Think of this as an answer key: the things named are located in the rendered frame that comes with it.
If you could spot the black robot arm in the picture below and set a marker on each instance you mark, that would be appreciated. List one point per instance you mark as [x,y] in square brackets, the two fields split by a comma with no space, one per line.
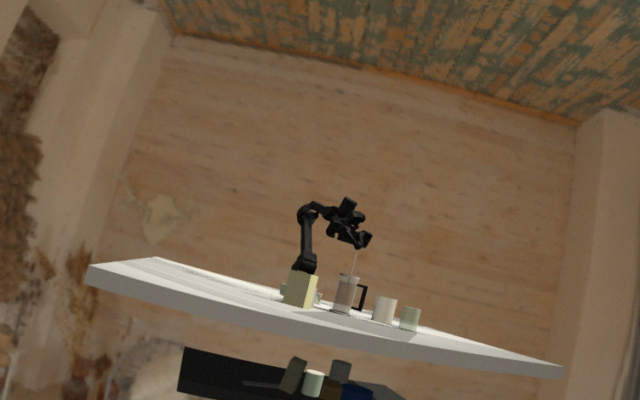
[307,261]

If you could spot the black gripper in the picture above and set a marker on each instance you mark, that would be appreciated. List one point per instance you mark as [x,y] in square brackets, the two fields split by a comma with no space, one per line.
[348,234]

